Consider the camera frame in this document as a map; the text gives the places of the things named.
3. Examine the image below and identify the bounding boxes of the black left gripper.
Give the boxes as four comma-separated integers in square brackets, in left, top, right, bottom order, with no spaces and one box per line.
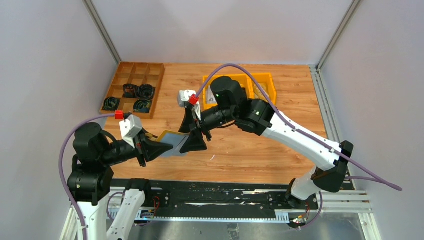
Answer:
[100,124,174,165]

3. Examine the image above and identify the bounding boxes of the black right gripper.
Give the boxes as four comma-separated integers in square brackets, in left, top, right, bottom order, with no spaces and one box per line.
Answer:
[176,106,237,154]

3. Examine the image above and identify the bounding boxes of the yellow leather card holder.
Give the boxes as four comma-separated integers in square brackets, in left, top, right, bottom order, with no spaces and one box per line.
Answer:
[145,130,189,158]

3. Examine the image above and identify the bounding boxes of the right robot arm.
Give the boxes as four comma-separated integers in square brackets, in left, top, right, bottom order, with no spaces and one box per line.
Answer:
[177,76,354,209]

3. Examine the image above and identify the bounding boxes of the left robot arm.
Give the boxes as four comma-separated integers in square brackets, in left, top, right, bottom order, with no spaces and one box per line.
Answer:
[62,120,174,240]

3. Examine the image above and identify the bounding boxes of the cards in left bin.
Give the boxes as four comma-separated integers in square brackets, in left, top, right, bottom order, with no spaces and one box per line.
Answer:
[206,87,217,104]

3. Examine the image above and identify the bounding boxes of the tan card holder in bin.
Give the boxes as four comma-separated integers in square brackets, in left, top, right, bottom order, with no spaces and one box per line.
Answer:
[252,83,270,101]

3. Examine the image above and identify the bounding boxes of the rolled dark blue tie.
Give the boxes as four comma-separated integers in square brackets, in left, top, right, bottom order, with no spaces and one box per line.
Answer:
[133,99,152,114]

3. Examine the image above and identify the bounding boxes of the wooden compartment tray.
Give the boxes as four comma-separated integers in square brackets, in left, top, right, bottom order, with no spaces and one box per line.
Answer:
[100,61,165,119]

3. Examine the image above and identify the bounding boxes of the right yellow bin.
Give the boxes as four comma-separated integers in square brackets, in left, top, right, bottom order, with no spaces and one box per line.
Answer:
[251,72,277,105]

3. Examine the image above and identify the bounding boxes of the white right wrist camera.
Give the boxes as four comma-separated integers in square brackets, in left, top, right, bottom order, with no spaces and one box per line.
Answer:
[177,89,202,120]

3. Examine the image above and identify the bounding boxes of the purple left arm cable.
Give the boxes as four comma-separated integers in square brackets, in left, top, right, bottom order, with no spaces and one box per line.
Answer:
[58,113,117,240]

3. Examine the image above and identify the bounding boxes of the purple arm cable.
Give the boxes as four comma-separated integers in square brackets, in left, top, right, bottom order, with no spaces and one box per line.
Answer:
[195,63,403,229]
[58,113,117,240]

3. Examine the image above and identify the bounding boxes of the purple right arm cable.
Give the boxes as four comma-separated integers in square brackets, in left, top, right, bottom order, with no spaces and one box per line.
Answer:
[195,63,403,229]

